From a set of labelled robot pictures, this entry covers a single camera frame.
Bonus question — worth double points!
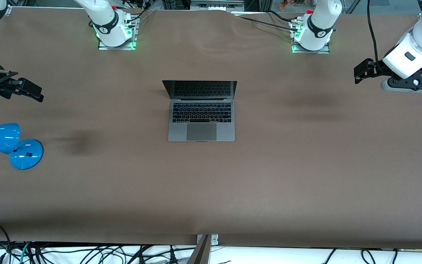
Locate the grey laptop with black keyboard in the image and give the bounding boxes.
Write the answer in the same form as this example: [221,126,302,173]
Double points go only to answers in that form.
[162,80,238,142]

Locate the blue desk lamp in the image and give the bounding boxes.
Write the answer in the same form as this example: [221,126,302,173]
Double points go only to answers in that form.
[0,123,44,170]

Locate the orange background item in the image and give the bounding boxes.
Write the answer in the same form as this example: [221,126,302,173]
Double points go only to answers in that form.
[278,0,307,9]

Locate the grey control box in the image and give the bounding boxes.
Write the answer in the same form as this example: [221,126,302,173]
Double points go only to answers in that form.
[190,0,245,11]

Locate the brown table cover sheet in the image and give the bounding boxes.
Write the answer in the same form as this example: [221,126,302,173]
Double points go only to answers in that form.
[0,7,422,250]

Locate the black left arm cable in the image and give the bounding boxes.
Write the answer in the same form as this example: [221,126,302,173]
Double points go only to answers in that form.
[366,0,384,72]

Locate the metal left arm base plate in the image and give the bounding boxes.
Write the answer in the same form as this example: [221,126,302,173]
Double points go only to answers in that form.
[291,22,331,55]

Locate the black cable on table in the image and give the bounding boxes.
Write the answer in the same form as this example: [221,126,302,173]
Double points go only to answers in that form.
[233,10,300,33]

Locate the teal cable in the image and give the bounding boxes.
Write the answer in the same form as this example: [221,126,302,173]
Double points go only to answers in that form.
[18,242,31,264]

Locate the white cloth under cables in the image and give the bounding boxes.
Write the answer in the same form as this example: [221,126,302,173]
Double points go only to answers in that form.
[0,240,422,264]

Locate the metal clamp bracket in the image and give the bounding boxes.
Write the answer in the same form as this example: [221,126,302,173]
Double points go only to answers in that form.
[196,234,219,246]

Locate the aluminium camera post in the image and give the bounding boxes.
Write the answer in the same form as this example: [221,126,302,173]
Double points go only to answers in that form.
[187,235,212,264]

